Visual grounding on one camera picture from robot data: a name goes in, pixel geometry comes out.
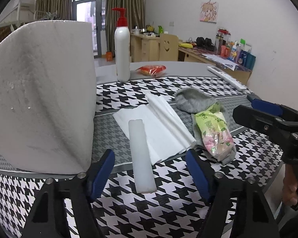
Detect white papers on desk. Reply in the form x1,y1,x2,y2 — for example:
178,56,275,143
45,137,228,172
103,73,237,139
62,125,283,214
203,54,238,71

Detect white paper tissue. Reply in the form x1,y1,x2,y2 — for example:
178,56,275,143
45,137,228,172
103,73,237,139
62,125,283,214
113,93,197,165

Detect green snack bag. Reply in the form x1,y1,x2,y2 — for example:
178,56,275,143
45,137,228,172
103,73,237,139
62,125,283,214
194,102,236,164

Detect right hand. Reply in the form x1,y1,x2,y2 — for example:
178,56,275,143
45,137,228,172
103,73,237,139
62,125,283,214
282,164,298,206

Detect white remote control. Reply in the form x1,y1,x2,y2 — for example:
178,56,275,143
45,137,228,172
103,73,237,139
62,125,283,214
207,66,247,91

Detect white foam box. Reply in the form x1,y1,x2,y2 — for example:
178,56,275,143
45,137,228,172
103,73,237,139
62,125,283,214
0,20,97,174

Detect houndstooth table mat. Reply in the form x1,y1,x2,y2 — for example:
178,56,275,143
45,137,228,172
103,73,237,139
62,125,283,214
0,76,285,238

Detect brown curtain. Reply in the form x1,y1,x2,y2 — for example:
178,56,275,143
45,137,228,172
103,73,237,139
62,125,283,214
34,0,73,20
105,0,145,55

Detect wooden desk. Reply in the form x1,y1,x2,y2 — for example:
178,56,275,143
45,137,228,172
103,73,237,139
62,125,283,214
130,33,252,84

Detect black headphones on desk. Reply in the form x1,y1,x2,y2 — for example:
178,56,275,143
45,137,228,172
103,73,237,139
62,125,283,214
196,37,214,51

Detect white foam strip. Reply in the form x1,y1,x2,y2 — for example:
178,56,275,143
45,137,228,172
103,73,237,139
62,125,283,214
129,119,157,194

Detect brown left curtain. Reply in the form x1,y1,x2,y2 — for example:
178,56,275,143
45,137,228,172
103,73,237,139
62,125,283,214
34,0,73,20

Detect anime wall poster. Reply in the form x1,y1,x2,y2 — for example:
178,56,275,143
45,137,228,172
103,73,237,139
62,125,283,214
199,1,219,23

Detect wooden smiley chair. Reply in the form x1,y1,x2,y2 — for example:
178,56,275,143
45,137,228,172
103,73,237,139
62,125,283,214
159,33,179,61

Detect red snack packet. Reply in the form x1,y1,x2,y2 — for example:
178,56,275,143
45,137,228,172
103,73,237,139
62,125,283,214
136,65,166,77

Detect grey sock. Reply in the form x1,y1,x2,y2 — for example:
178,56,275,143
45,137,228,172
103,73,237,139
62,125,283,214
174,88,236,165

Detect brown right curtain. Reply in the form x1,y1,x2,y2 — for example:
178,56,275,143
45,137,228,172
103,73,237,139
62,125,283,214
105,0,145,55

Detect white pump bottle red cap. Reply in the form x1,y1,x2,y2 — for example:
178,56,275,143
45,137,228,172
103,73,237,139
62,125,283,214
112,8,130,83

